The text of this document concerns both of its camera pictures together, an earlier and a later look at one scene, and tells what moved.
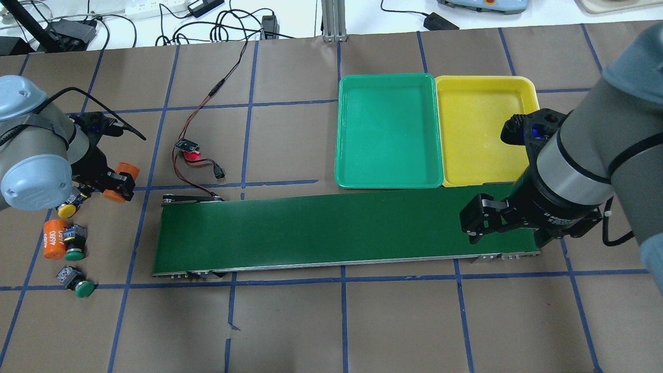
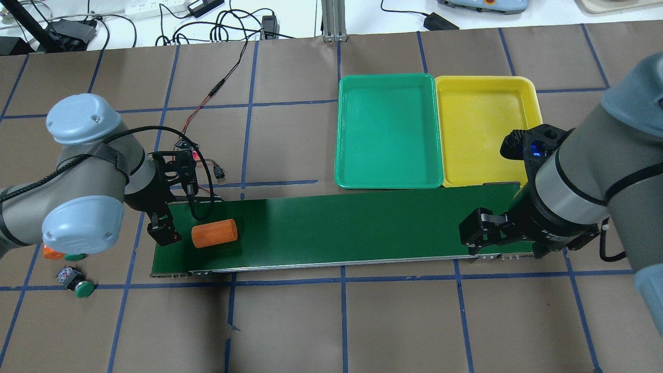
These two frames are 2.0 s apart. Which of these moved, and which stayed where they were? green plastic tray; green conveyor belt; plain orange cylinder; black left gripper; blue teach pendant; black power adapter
Moved: black left gripper; plain orange cylinder
Stayed: black power adapter; blue teach pendant; green conveyor belt; green plastic tray
